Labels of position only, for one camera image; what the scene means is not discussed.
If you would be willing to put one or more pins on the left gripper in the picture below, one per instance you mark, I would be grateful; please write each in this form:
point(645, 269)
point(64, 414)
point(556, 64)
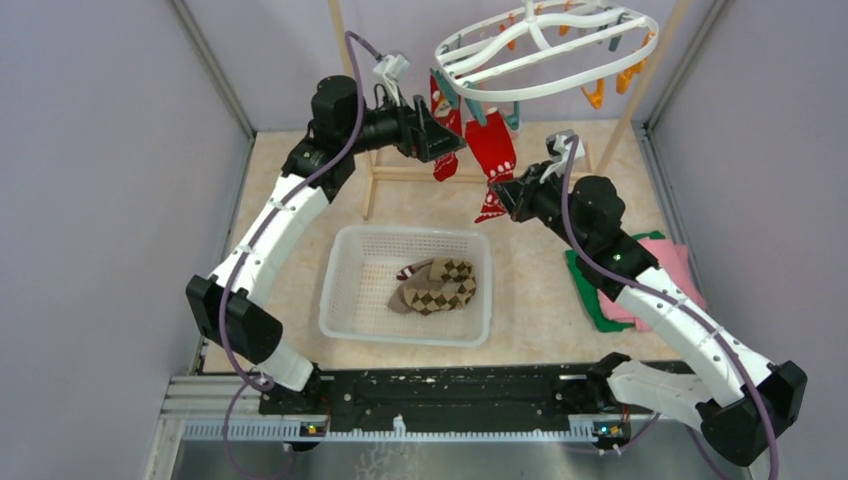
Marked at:
point(421, 136)

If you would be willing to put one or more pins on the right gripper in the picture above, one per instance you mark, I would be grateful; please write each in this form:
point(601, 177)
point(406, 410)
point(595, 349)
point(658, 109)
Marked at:
point(510, 191)

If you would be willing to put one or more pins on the red patterned sock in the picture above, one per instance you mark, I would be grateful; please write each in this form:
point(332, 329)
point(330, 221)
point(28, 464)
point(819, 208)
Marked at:
point(492, 147)
point(445, 105)

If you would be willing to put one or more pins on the plain brown sock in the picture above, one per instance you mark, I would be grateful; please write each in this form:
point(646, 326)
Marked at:
point(412, 278)

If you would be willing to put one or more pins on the brown argyle sock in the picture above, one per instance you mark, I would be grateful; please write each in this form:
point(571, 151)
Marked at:
point(457, 285)

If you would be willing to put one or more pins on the white round clip hanger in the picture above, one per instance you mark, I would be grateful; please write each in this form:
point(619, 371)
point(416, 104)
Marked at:
point(549, 47)

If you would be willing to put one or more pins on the white plastic basket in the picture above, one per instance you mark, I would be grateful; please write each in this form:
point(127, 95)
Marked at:
point(362, 276)

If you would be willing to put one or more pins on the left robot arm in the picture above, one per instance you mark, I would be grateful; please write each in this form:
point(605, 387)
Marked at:
point(227, 305)

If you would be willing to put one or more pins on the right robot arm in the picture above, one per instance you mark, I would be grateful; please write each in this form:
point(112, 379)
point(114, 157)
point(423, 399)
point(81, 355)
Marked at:
point(739, 400)

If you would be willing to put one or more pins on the green folded cloth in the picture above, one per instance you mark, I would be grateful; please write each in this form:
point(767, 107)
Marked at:
point(606, 316)

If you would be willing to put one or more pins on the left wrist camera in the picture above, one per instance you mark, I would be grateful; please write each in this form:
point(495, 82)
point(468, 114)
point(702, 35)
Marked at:
point(390, 69)

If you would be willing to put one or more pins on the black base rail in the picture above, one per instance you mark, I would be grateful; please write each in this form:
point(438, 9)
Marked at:
point(478, 399)

